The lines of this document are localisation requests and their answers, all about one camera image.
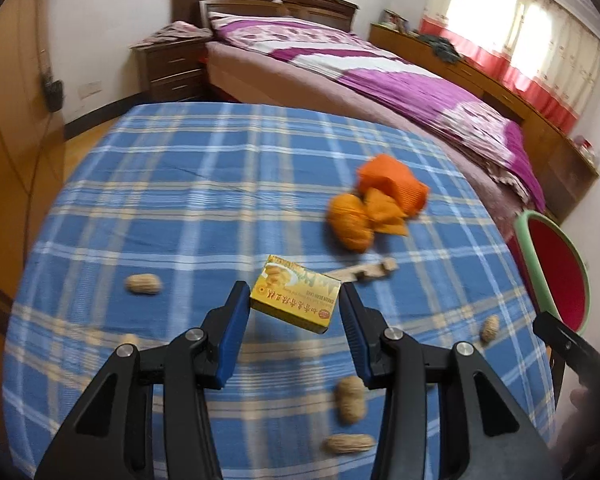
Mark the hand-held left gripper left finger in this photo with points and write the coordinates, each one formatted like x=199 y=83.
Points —
x=232 y=332

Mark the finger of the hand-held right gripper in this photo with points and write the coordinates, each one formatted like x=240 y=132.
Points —
x=570 y=347

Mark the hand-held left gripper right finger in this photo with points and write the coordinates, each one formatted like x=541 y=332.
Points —
x=356 y=342

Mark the small yellow box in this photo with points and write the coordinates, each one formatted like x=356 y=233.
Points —
x=295 y=295

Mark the red bin with green rim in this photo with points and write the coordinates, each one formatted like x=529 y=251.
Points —
x=555 y=270

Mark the person's right hand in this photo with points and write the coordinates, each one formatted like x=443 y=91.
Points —
x=575 y=425

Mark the peanut in shell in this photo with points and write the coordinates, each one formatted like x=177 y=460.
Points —
x=351 y=399
x=349 y=443
x=490 y=328
x=142 y=284

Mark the small wooden block piece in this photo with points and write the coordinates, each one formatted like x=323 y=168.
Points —
x=367 y=272

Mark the orange peel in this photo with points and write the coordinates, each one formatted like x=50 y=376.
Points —
x=350 y=222
x=386 y=216

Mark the blue plaid tablecloth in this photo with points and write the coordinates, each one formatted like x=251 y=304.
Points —
x=180 y=185

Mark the orange knitted cloth bundle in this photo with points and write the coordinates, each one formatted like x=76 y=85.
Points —
x=395 y=185

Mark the long wooden window cabinet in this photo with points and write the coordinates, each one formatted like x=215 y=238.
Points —
x=555 y=160

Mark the small red white container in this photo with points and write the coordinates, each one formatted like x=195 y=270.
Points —
x=586 y=149

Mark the mauve bedspread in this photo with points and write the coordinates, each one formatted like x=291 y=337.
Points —
x=280 y=80

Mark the bed with purple blanket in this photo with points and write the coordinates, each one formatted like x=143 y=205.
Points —
x=405 y=85

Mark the brown wooden nightstand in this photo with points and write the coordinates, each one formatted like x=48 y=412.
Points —
x=172 y=72

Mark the white and red curtains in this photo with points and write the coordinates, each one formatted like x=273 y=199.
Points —
x=530 y=60

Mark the light wooden wardrobe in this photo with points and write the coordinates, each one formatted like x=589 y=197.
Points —
x=10 y=135

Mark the purple floral pillow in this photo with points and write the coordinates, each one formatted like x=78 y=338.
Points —
x=260 y=27

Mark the grey clothes pile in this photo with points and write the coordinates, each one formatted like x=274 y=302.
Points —
x=440 y=47

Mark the pink floral cloth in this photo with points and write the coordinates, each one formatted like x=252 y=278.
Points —
x=180 y=30

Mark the colourful books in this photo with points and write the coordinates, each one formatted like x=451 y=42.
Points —
x=396 y=19

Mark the white wall outlet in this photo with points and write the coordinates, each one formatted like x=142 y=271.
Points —
x=89 y=89

